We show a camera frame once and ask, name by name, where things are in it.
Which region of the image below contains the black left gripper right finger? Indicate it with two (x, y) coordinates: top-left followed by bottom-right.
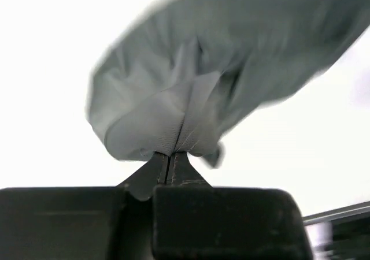
(152, 153), (313, 259)

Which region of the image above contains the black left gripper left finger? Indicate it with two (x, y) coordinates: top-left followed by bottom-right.
(1, 154), (167, 259)

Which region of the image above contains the dark grey t-shirt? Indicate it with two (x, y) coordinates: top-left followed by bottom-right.
(87, 0), (369, 166)

